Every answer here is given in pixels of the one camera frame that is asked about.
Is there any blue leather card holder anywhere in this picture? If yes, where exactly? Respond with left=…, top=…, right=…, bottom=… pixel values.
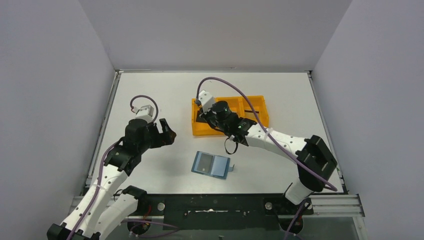
left=191, top=151, right=235, bottom=180

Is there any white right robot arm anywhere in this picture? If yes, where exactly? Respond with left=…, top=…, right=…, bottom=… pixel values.
left=195, top=99, right=338, bottom=205

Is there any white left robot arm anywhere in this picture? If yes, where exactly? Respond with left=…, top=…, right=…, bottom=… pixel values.
left=46, top=118, right=177, bottom=240

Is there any yellow three-compartment plastic tray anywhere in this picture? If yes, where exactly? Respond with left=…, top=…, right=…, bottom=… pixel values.
left=191, top=95, right=270, bottom=137

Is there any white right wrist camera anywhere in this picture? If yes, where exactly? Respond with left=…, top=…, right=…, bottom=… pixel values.
left=195, top=90, right=216, bottom=113

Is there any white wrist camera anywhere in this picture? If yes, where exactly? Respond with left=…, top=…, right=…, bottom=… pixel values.
left=131, top=105, right=154, bottom=123
left=195, top=90, right=216, bottom=113

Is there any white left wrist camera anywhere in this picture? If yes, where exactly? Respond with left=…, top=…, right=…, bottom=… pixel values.
left=131, top=105, right=154, bottom=123

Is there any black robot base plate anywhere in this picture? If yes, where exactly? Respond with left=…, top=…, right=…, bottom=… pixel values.
left=130, top=193, right=300, bottom=231

